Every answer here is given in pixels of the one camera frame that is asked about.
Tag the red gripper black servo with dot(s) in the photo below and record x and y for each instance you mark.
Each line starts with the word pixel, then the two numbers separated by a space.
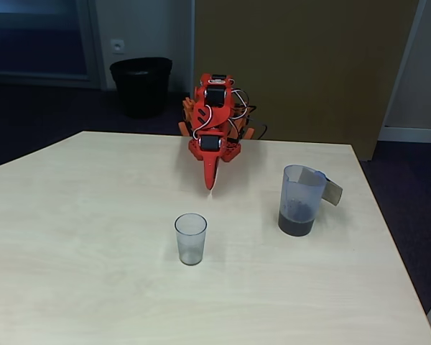
pixel 210 159

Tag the clear plastic measuring jug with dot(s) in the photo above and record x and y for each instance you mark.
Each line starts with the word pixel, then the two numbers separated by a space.
pixel 298 201

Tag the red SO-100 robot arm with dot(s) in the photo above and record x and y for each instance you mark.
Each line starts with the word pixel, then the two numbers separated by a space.
pixel 215 115

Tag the clear plastic cup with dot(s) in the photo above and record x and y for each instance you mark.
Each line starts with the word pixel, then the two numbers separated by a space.
pixel 190 244

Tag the orange table clamp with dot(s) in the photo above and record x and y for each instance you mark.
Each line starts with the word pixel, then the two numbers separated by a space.
pixel 188 113
pixel 249 133

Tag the black waste bin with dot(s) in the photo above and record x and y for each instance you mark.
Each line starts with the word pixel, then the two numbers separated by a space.
pixel 140 90

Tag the brown pin board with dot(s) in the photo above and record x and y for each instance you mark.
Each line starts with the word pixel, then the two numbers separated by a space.
pixel 309 72

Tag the grey framed glass panel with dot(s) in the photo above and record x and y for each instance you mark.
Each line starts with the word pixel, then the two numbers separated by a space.
pixel 32 36

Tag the white wall socket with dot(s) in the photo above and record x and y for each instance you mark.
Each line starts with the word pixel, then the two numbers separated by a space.
pixel 117 46

